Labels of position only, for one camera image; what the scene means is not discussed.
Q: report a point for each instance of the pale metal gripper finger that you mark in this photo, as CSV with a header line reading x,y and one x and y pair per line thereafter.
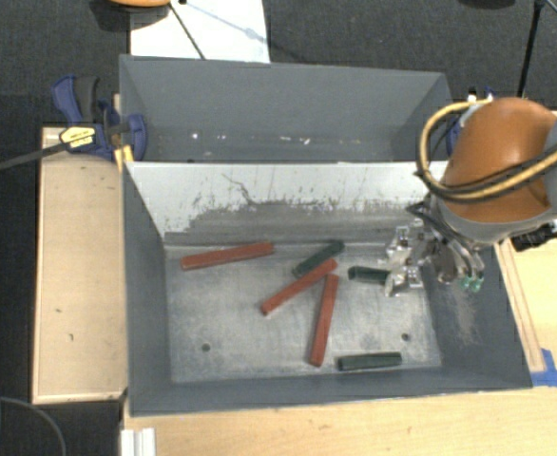
x,y
399,247
404,283

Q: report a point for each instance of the dark green flat block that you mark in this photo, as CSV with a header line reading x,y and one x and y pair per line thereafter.
x,y
317,258
369,361
366,275

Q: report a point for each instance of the red-brown flat block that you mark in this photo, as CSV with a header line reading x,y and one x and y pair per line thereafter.
x,y
226,256
323,321
300,286

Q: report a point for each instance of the grey metal bin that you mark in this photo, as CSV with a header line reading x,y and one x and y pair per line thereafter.
x,y
240,316

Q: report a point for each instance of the pale wood board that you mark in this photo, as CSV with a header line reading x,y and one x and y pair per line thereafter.
x,y
79,278

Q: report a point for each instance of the black cylinder on white bracket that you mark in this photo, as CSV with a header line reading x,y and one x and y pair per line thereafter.
x,y
537,239

